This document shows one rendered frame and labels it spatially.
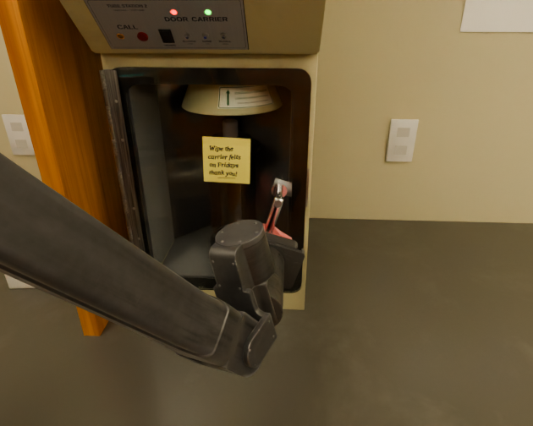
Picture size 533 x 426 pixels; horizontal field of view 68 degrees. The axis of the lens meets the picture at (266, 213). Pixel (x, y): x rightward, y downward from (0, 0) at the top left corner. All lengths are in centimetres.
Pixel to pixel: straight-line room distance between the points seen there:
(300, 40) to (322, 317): 49
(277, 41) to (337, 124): 55
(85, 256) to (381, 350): 57
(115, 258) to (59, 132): 38
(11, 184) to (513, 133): 114
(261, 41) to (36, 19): 29
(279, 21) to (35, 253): 40
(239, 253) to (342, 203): 77
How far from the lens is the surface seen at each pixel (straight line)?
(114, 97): 67
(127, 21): 59
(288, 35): 57
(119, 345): 78
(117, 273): 30
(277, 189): 65
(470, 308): 90
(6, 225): 26
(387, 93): 109
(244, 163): 64
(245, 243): 43
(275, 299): 47
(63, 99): 68
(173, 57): 64
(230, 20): 55
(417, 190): 120
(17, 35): 63
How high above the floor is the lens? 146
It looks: 27 degrees down
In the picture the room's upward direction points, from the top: straight up
